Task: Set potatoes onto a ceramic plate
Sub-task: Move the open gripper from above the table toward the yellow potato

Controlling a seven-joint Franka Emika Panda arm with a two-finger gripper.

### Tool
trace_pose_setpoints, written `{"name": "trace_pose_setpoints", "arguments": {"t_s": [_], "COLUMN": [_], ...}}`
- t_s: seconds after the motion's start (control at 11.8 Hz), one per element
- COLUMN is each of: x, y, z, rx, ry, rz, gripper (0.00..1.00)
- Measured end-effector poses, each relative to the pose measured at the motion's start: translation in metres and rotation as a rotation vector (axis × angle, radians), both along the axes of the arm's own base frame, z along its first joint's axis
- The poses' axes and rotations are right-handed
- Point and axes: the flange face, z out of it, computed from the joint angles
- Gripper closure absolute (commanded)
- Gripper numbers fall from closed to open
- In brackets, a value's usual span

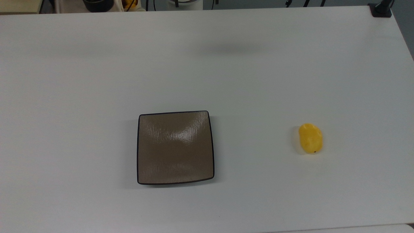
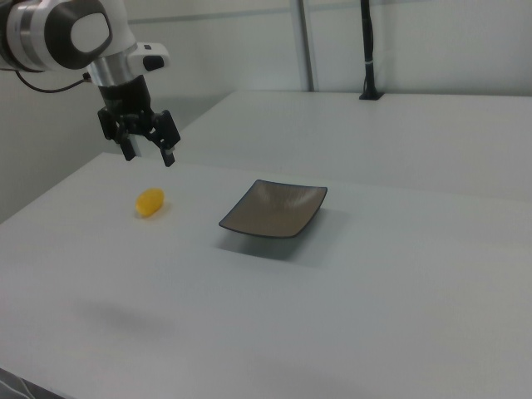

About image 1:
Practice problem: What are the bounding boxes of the square brown ceramic plate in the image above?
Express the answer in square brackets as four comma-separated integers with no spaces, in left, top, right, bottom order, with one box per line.
[137,110,215,185]

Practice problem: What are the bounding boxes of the wooden board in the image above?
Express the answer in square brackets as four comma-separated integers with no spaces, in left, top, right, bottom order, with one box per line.
[0,0,44,14]

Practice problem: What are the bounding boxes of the yellow lemon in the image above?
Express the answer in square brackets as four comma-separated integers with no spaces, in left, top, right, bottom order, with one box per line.
[298,123,323,154]

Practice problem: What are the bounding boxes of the black table clamp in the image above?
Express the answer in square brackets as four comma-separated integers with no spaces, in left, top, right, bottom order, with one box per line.
[368,0,396,18]

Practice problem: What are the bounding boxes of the black stand legs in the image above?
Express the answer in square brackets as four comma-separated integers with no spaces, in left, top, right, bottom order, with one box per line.
[285,0,327,7]

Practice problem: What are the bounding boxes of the black round container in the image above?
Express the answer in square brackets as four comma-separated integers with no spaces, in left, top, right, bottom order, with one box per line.
[82,0,114,13]

